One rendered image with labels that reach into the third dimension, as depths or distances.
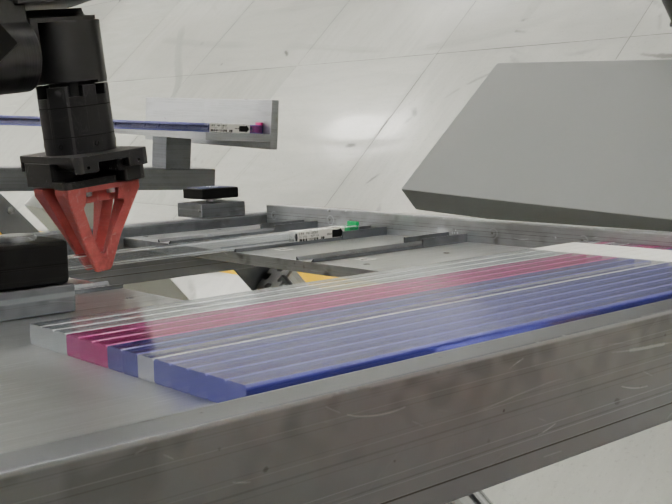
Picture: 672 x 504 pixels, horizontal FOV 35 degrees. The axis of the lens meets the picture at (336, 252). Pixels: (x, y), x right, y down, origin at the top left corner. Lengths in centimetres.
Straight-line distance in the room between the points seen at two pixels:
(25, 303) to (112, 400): 22
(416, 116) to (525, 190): 150
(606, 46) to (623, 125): 131
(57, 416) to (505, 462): 20
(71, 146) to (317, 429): 50
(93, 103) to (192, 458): 53
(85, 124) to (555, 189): 57
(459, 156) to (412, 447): 93
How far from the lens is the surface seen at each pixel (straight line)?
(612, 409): 56
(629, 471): 170
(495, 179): 128
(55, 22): 86
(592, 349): 54
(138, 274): 115
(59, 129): 87
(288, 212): 121
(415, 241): 99
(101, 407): 45
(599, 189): 118
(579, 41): 262
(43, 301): 68
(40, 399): 47
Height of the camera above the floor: 132
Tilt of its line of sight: 32 degrees down
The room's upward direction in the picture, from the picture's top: 39 degrees counter-clockwise
